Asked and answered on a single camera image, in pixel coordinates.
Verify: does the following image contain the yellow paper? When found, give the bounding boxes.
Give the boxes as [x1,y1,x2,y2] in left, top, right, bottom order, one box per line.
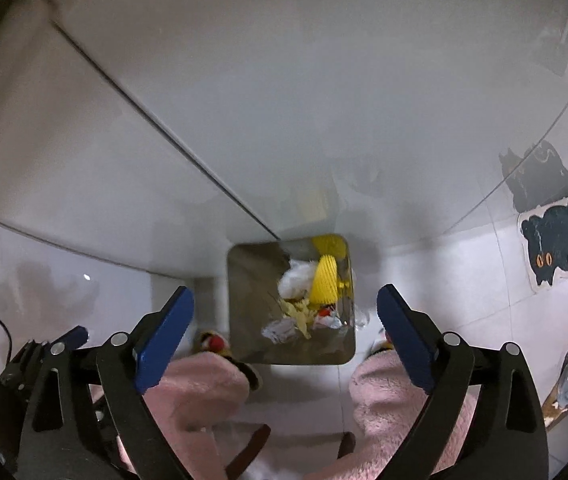
[279,296,317,338]

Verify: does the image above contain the cartoon plush slipper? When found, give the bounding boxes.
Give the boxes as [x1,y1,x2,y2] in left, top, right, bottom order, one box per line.
[371,329,395,357]
[193,330,265,392]

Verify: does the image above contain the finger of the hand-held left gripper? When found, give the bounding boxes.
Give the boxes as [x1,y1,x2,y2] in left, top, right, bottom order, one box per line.
[58,325,90,351]
[1,340,50,391]

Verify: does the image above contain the black cat floor mat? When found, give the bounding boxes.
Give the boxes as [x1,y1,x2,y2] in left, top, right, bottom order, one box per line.
[516,195,568,289]

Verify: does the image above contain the steel square trash bin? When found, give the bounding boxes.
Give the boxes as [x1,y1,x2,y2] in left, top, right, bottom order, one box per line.
[226,232,357,366]

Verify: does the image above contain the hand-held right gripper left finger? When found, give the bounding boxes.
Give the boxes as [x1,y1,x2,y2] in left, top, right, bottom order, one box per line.
[16,286,195,480]

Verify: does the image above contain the yellow foam fruit net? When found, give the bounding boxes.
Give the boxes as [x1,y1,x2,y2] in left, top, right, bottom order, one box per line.
[311,254,341,307]

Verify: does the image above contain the pink fuzzy slippers legs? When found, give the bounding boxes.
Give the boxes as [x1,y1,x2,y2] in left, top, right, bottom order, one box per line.
[88,345,481,480]

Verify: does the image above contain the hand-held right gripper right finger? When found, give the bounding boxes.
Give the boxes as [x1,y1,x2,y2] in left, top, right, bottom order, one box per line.
[376,283,550,480]

